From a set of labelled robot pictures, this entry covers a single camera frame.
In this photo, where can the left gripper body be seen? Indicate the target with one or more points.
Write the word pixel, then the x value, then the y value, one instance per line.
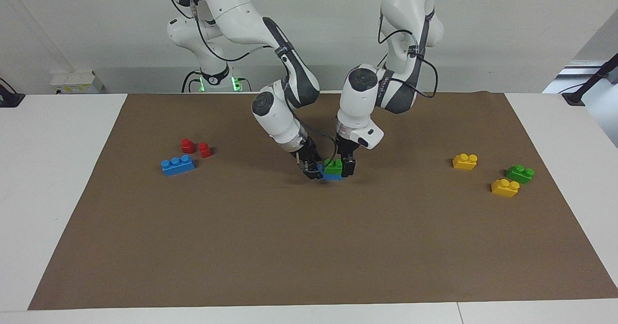
pixel 367 138

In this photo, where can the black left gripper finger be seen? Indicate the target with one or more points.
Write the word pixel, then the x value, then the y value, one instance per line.
pixel 349 167
pixel 339 150

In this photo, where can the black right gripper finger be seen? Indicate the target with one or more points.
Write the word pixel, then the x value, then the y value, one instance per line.
pixel 309 173
pixel 317 162

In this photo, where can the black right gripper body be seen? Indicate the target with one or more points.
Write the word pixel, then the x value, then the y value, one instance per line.
pixel 305 154

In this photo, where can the green two-stud block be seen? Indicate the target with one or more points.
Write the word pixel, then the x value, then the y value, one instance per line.
pixel 333 167
pixel 520 174

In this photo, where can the blue three-stud block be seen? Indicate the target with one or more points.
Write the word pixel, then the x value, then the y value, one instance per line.
pixel 332 176
pixel 177 164

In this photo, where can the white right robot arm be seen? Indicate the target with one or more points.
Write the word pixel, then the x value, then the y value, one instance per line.
pixel 236 15

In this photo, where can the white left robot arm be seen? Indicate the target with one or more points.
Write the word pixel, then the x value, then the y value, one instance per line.
pixel 359 97

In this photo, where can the red single-stud block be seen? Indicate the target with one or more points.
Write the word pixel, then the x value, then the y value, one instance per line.
pixel 205 149
pixel 187 145

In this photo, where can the yellow two-stud block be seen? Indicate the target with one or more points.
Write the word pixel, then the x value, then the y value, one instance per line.
pixel 505 187
pixel 465 161

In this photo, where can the brown table mat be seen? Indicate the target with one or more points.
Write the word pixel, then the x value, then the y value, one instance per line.
pixel 309 242

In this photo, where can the black stand pole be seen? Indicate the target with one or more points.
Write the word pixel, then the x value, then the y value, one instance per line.
pixel 589 83

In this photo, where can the white power strip box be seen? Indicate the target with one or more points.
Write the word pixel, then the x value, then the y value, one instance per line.
pixel 77 81

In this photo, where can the black desk device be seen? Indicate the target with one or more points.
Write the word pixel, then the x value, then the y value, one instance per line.
pixel 9 98

